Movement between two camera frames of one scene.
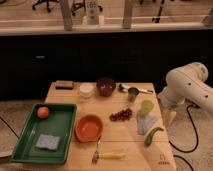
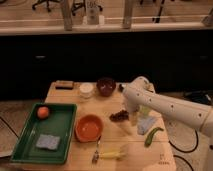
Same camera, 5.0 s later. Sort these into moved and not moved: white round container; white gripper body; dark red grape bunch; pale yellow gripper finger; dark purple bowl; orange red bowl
Moved: pale yellow gripper finger; white gripper body
Not moved: dark purple bowl; orange red bowl; white round container; dark red grape bunch
